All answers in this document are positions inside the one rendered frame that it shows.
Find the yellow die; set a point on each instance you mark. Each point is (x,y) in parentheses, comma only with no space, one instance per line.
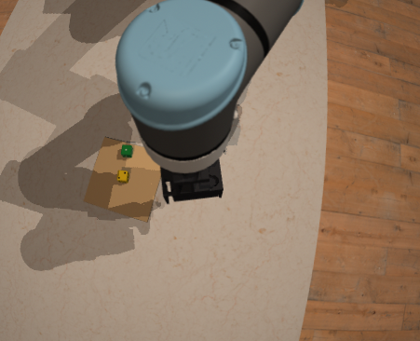
(123,176)

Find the orange flat mat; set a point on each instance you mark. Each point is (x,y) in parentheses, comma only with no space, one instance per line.
(133,199)

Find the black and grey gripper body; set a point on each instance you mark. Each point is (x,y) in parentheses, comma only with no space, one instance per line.
(196,184)

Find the green die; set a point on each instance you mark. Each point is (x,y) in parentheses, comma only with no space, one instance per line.
(126,151)

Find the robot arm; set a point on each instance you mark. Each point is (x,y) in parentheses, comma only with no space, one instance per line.
(180,62)

